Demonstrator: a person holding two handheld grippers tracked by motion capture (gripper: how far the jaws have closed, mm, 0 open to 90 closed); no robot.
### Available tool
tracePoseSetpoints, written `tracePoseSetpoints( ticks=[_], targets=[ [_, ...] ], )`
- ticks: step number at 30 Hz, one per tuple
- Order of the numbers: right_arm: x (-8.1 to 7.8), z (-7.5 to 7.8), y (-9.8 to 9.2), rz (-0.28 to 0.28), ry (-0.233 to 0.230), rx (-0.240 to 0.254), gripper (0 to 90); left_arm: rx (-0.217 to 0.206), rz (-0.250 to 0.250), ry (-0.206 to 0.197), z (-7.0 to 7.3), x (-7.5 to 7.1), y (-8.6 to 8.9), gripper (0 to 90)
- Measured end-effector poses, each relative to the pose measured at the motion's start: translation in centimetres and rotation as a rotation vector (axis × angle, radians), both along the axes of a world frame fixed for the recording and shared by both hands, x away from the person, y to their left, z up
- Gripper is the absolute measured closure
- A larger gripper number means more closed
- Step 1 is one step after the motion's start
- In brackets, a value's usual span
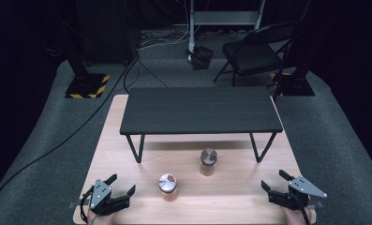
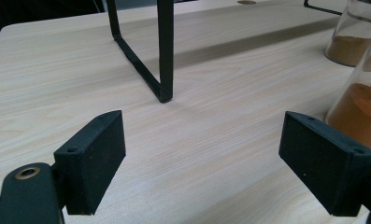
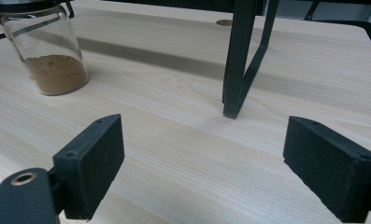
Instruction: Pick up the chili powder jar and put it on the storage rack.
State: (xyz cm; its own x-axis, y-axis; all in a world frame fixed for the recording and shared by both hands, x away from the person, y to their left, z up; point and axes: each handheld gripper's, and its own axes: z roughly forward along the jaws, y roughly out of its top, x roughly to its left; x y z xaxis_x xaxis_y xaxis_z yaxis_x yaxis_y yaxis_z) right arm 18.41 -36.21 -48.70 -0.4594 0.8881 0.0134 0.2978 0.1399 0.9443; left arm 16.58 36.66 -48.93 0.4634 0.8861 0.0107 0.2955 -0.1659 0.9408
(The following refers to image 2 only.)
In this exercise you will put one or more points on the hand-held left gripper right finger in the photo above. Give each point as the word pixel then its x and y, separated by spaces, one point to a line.
pixel 326 168

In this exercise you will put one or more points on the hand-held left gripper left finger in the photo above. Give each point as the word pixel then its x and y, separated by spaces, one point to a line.
pixel 92 161

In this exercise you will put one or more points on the glass jar of orange-red powder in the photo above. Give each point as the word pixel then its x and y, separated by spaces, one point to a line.
pixel 360 115

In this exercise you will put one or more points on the glass jar of brown powder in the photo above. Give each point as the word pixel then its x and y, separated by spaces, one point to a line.
pixel 345 49

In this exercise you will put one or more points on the black low shelf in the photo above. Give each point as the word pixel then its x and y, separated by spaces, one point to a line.
pixel 166 46

